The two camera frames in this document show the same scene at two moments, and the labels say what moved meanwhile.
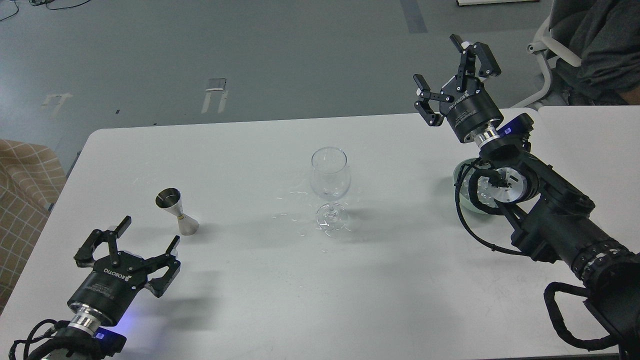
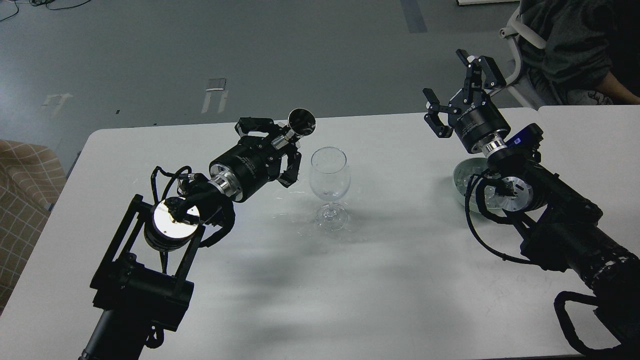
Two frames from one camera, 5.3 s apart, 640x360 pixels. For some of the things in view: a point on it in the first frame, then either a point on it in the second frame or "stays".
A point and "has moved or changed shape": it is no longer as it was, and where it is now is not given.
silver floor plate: x=216 y=84 stays
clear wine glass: x=331 y=179 stays
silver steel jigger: x=170 y=199 has moved or changed shape
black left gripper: x=110 y=292 -> x=254 y=161
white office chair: x=546 y=44 -> x=517 y=86
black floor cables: x=35 y=2 stays
